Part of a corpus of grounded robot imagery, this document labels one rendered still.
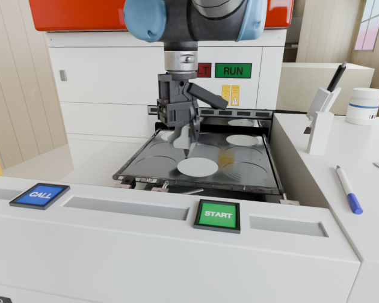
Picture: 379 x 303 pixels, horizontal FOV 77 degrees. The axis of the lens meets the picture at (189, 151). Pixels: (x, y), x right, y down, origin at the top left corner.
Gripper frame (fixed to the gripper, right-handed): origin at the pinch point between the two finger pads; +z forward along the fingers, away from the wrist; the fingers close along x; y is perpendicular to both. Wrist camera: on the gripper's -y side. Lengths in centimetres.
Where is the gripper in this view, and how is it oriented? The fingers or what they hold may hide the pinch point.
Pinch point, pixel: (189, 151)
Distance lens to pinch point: 62.7
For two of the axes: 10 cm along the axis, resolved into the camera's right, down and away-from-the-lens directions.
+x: 4.4, 3.5, -8.3
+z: 0.0, 9.2, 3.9
